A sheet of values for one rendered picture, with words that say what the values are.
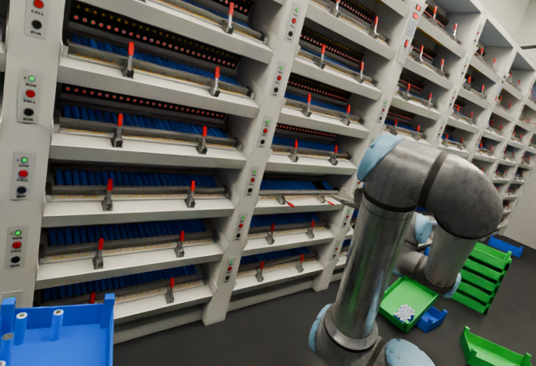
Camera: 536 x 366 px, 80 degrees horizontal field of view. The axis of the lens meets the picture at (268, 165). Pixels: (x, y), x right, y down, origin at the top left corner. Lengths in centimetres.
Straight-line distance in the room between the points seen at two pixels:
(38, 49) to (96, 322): 63
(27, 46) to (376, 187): 81
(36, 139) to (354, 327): 92
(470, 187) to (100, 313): 80
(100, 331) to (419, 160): 76
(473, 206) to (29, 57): 95
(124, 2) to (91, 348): 79
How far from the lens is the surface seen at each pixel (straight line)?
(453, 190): 65
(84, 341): 86
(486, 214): 69
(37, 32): 92
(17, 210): 102
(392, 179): 66
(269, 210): 137
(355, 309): 92
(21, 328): 84
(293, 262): 177
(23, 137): 95
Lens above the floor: 100
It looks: 13 degrees down
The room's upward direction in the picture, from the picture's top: 15 degrees clockwise
